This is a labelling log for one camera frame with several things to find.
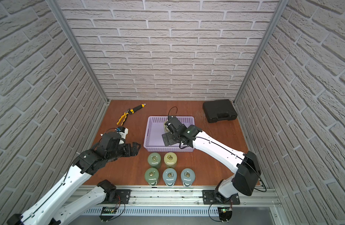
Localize lilac perforated plastic basket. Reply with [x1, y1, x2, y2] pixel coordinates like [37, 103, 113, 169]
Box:
[143, 116, 194, 152]

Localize yellow-green canister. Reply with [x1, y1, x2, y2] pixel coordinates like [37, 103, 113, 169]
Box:
[164, 121, 170, 133]
[164, 152, 178, 168]

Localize dark green canister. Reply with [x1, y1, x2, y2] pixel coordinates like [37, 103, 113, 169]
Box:
[148, 152, 162, 169]
[144, 167, 159, 186]

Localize blue-grey canister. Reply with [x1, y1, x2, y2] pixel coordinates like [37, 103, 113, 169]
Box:
[162, 168, 178, 186]
[181, 168, 196, 187]

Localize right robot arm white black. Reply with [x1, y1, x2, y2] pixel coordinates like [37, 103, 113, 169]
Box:
[162, 116, 264, 204]

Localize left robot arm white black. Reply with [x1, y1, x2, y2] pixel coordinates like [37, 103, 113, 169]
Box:
[7, 127, 141, 225]

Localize yellow black pliers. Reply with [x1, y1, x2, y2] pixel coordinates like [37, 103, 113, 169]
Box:
[116, 109, 130, 126]

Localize yellow black utility knife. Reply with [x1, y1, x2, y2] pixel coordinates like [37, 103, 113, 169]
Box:
[128, 104, 146, 114]

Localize black plastic tool case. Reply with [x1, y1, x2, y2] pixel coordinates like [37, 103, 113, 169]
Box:
[202, 99, 238, 123]

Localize left controller board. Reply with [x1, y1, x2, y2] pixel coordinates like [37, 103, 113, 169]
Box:
[99, 207, 119, 222]

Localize controller board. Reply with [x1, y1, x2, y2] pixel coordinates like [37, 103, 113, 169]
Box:
[217, 207, 232, 223]
[99, 207, 119, 222]

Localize right controller board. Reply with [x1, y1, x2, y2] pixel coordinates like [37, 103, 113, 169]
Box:
[217, 207, 232, 223]

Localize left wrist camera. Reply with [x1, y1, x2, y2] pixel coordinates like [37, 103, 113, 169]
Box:
[116, 126, 128, 144]

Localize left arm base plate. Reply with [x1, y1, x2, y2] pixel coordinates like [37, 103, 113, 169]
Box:
[102, 189, 132, 204]

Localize aluminium front rail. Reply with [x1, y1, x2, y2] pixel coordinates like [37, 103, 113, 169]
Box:
[65, 186, 288, 225]

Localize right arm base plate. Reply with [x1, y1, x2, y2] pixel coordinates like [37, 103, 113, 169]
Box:
[202, 190, 240, 205]

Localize left aluminium corner post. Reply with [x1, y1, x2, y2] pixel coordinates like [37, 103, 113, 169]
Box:
[46, 0, 109, 105]

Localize aluminium corner post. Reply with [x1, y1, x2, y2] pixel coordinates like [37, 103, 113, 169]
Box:
[233, 0, 289, 105]
[46, 0, 109, 105]

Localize right aluminium corner post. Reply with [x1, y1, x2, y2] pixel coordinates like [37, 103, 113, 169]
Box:
[233, 0, 289, 105]

